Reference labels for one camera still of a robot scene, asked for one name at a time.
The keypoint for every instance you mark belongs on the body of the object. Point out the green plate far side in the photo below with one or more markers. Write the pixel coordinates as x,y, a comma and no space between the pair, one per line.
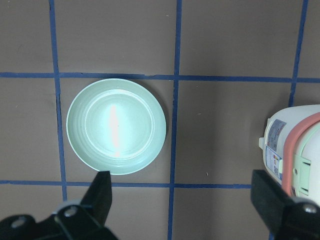
116,125

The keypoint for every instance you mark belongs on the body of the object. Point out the white rice cooker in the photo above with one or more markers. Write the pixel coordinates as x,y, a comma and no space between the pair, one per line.
291,150

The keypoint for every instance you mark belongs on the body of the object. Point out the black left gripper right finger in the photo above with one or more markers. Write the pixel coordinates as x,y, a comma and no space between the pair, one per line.
286,217

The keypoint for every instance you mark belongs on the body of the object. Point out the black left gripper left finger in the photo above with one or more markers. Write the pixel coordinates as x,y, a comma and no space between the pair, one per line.
79,221

